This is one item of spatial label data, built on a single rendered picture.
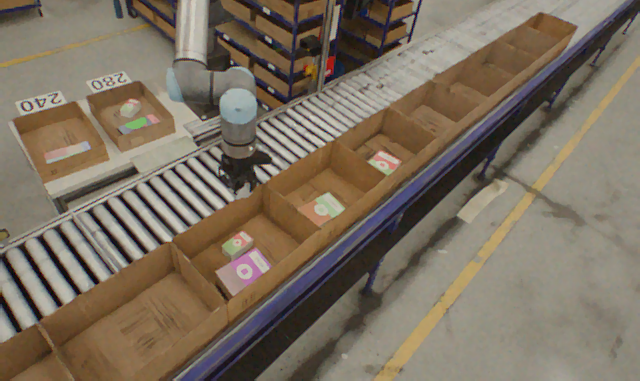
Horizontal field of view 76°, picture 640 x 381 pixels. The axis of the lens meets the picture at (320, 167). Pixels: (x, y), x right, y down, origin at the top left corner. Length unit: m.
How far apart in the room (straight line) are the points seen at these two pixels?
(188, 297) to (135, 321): 0.17
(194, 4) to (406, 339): 1.96
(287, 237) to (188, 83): 0.72
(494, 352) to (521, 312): 0.35
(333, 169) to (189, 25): 0.93
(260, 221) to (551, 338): 1.90
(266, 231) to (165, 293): 0.41
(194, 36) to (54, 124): 1.33
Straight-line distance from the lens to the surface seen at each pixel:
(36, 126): 2.42
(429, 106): 2.39
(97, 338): 1.48
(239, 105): 1.05
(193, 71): 1.17
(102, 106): 2.47
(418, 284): 2.67
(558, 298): 3.06
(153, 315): 1.47
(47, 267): 1.85
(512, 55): 2.99
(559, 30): 3.70
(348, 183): 1.81
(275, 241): 1.58
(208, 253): 1.55
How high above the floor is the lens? 2.18
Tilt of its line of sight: 44 degrees down
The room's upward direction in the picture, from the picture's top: 10 degrees clockwise
